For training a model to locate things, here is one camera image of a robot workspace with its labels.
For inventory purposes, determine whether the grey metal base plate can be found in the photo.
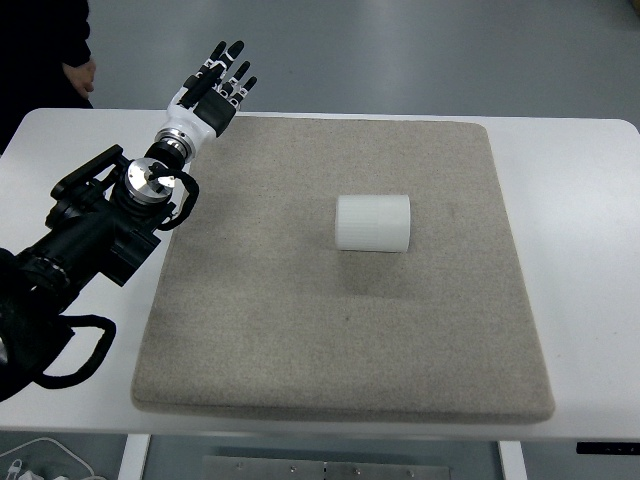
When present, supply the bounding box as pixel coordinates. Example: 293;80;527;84
200;456;451;480

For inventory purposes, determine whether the white table leg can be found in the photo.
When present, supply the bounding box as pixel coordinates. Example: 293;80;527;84
498;441;528;480
116;434;151;480

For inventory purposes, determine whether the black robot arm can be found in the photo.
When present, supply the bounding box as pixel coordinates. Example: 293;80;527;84
1;41;256;399

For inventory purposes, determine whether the black braided cable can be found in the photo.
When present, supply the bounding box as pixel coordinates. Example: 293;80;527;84
37;313;118;390

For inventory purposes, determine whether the beige felt mat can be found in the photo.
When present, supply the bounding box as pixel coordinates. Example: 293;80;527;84
132;116;555;424

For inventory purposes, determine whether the white ribbed cup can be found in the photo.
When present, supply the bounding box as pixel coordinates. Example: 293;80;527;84
334;195;411;253

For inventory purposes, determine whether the white table leg left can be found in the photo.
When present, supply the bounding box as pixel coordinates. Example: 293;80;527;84
116;434;151;480

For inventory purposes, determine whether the person's dark sleeve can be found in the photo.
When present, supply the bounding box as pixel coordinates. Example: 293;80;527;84
1;1;92;150

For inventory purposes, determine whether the white table leg right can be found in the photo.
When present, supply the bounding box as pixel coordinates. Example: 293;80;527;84
498;441;528;480

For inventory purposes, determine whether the white cable on floor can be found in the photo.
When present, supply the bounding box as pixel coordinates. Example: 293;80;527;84
0;437;99;480

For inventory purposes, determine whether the person's bare hand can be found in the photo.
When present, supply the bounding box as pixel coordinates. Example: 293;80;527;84
62;58;96;99

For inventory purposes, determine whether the black table control panel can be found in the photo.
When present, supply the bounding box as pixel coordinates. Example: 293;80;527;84
576;442;640;456

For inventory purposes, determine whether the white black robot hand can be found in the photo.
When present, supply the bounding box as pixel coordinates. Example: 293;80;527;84
164;40;257;153

